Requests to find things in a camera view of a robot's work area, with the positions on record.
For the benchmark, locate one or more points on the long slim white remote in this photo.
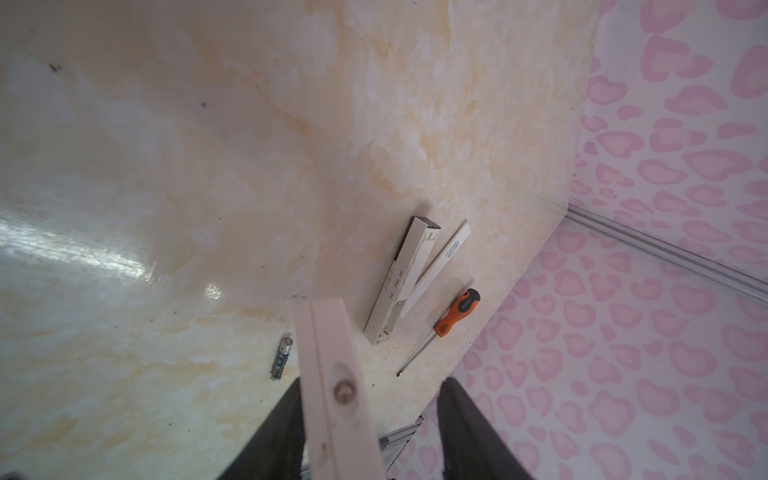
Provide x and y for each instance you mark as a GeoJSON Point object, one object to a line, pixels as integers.
{"type": "Point", "coordinates": [401, 278]}

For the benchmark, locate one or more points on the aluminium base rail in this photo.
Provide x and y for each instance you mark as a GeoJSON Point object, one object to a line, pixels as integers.
{"type": "Point", "coordinates": [393, 443]}

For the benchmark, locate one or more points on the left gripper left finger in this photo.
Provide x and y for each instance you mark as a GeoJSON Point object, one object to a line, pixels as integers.
{"type": "Point", "coordinates": [275, 451]}

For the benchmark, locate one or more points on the white battery cover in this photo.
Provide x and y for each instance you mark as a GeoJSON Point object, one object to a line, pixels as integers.
{"type": "Point", "coordinates": [436, 267]}

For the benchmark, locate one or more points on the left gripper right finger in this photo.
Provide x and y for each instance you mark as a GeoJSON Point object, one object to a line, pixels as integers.
{"type": "Point", "coordinates": [472, 449]}

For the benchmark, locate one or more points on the orange handled screwdriver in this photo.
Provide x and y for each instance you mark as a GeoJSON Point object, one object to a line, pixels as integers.
{"type": "Point", "coordinates": [461, 308]}

